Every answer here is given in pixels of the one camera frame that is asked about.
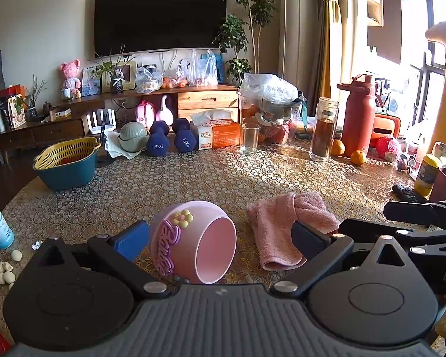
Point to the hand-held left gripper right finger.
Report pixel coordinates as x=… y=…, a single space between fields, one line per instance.
x=308 y=240

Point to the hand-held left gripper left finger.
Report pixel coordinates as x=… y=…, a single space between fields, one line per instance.
x=132 y=240

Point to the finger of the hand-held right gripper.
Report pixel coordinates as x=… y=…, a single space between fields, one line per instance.
x=412 y=212
x=364 y=228

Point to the pink towel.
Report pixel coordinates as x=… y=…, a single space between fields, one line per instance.
x=275 y=223

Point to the pink bowl with flower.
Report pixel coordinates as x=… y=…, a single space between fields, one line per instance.
x=208 y=245

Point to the black remote control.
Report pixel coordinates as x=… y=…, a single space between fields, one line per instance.
x=409 y=193

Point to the yellow lidded bottle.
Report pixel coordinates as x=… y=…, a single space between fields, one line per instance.
x=426 y=174

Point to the mauve cup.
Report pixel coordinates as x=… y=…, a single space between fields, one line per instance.
x=444 y=186

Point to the metal cup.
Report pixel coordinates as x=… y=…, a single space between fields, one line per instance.
x=444 y=152

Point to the orange fruit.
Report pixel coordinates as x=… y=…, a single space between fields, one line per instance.
x=358 y=157
x=338 y=148

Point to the orange storage box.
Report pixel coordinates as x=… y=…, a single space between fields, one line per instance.
x=386 y=128

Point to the black stand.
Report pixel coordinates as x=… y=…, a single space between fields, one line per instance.
x=103 y=156

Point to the teal basin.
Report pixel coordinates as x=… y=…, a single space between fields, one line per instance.
x=67 y=176

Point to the white cloth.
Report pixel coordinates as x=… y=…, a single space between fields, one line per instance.
x=113 y=148

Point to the crumpled foil wrapper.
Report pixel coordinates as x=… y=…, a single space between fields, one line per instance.
x=36 y=245

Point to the blue dumbbell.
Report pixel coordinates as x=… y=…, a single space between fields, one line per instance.
x=184 y=137
x=156 y=143

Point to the green round pot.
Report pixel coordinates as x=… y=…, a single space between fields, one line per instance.
x=133 y=137

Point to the glass bottle of tea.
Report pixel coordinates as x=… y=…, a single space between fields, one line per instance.
x=323 y=134

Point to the red water bottle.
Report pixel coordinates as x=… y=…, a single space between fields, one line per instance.
x=358 y=119

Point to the bag of red apples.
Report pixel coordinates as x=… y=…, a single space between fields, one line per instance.
x=278 y=132

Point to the yellow strainer basket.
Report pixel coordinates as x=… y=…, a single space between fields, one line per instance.
x=59 y=152

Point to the clear drinking glass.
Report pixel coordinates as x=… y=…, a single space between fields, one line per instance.
x=249 y=139

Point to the white slatted stand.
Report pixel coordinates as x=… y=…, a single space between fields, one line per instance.
x=109 y=119

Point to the pink backpack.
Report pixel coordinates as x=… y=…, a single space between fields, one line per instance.
x=145 y=113

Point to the pink swan toy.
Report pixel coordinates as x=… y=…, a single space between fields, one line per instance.
x=165 y=111

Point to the metal bowl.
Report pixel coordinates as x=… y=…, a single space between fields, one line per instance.
x=282 y=109

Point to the orange tissue box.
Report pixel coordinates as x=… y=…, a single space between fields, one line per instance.
x=223 y=135

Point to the white flat box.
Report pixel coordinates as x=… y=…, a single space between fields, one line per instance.
x=62 y=112

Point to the plant in dotted vase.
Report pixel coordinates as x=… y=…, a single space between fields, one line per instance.
x=116 y=85

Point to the small brown teapot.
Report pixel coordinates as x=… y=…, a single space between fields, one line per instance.
x=47 y=108

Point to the wooden television cabinet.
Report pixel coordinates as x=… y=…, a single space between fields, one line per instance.
x=204 y=100

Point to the crumpled clear plastic bag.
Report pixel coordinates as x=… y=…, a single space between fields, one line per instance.
x=267 y=87

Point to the white cup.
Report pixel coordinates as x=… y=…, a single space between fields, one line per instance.
x=67 y=95

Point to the clear bag of snacks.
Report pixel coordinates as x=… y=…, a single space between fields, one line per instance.
x=148 y=80

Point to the bag of small oranges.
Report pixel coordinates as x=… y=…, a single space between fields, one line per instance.
x=173 y=82

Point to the vase of dry twigs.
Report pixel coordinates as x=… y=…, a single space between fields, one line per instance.
x=33 y=108

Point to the printed snack bag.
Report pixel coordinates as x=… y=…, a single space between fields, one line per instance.
x=16 y=113

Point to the pink bear figure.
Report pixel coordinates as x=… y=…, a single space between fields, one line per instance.
x=70 y=76

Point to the white slim bottle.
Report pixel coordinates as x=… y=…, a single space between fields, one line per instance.
x=0 y=121

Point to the tall clear plastic bag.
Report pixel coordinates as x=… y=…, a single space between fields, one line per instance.
x=202 y=68

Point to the yellow curtain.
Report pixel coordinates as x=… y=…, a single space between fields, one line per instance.
x=332 y=44

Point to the orange gift box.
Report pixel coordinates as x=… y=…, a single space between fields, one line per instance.
x=13 y=91

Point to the blue box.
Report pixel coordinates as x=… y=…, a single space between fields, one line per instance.
x=219 y=67

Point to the tall green potted tree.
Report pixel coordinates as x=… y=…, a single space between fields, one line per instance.
x=245 y=26

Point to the black flat television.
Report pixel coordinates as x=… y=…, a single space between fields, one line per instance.
x=159 y=16

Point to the small photo frame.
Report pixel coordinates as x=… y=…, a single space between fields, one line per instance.
x=91 y=80

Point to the large photo frame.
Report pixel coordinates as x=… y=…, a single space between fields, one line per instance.
x=128 y=74

